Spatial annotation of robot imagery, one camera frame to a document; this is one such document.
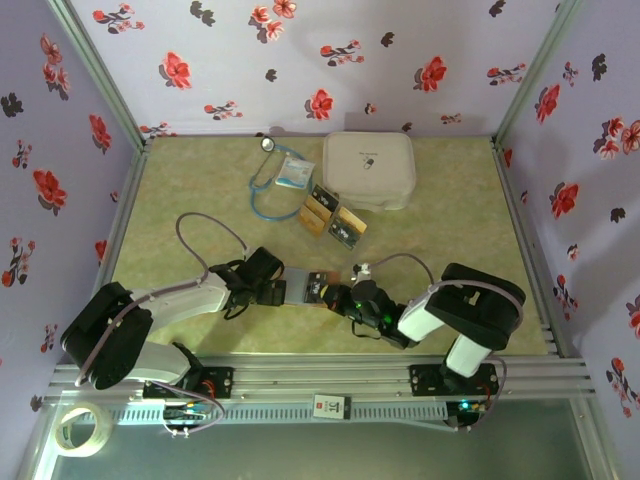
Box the clear acrylic card stand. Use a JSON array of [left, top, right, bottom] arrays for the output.
[[298, 183, 370, 250]]

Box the gold VIP card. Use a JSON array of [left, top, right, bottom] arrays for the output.
[[335, 206, 370, 235], [303, 196, 335, 221], [298, 208, 329, 236]]

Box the red white label tag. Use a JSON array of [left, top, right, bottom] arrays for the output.
[[313, 394, 350, 420]]

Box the white blue packet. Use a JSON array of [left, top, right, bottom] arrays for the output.
[[274, 154, 315, 190]]

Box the small controller board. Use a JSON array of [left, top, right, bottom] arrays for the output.
[[446, 398, 490, 432], [162, 402, 214, 424]]

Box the white square lidded container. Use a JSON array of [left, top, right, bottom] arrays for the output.
[[322, 131, 418, 212]]

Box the blue stethoscope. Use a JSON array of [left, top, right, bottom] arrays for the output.
[[248, 134, 317, 222]]

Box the clear tape roll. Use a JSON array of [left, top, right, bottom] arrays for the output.
[[55, 401, 113, 458]]

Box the black right camera cable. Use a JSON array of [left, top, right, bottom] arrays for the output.
[[351, 319, 397, 347]]

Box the black camera cable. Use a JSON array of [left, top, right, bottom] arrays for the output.
[[351, 319, 397, 347], [221, 298, 252, 322]]

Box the black left camera cable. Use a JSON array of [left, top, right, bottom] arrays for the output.
[[221, 298, 252, 322]]

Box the lilac right arm cable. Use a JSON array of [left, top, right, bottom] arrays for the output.
[[362, 252, 527, 434]]

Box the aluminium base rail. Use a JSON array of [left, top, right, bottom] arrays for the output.
[[42, 352, 599, 406]]

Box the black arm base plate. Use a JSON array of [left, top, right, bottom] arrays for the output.
[[408, 363, 499, 397], [142, 366, 235, 401]]

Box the slotted grey cable duct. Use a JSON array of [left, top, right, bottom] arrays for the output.
[[114, 401, 449, 426]]

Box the aluminium side rail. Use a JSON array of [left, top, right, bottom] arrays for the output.
[[491, 139, 571, 359], [74, 139, 154, 364]]

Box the aluminium corner post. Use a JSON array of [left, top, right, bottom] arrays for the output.
[[45, 0, 154, 149], [492, 0, 585, 146]]

